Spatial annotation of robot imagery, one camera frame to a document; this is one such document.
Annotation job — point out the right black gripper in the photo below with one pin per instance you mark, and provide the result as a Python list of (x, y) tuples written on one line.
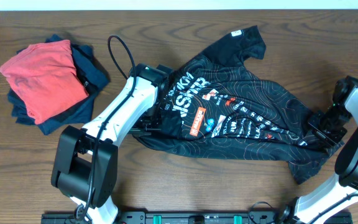
[(334, 139)]

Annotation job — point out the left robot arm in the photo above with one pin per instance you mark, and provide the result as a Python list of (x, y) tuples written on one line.
[(85, 165)]

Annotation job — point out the folded red shirt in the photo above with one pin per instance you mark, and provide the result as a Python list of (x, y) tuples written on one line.
[(44, 77)]

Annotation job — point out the black printed cycling jersey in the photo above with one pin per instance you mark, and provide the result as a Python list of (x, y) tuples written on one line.
[(218, 109)]

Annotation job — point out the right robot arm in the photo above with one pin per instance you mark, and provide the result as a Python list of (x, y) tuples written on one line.
[(328, 202)]

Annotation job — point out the folded navy blue shirt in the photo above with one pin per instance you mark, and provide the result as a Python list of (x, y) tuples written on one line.
[(93, 79)]

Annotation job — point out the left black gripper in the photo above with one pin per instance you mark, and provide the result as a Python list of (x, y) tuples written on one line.
[(156, 127)]

